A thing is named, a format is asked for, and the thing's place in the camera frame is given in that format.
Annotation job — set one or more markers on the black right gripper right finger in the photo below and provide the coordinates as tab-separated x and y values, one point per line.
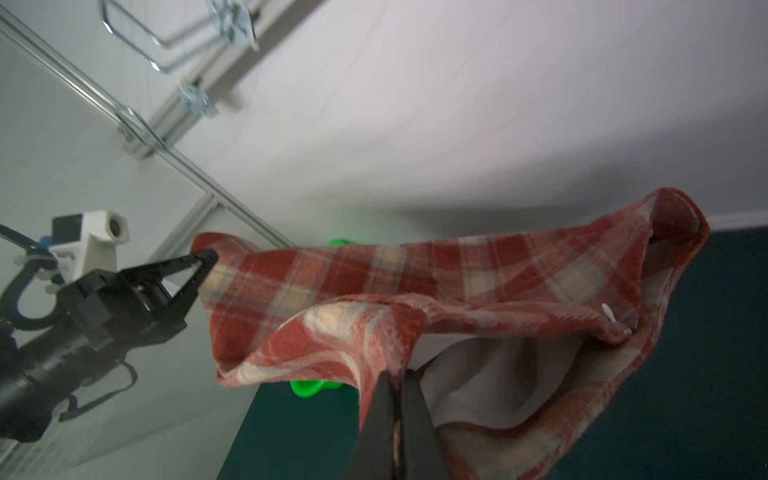
420	451

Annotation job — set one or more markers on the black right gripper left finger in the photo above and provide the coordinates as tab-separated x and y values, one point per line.
373	456

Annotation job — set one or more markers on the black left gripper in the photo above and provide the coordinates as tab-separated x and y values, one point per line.
109	313

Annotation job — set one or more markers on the red plaid skirt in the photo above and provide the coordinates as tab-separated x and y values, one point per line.
521	340

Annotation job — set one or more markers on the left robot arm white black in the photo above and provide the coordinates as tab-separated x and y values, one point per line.
36	376

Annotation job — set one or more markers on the green plastic basket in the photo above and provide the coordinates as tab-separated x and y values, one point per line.
310	388

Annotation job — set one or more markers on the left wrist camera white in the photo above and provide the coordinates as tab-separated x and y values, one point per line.
87	241

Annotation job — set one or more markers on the aluminium cross rail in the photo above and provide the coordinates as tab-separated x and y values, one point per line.
217	72

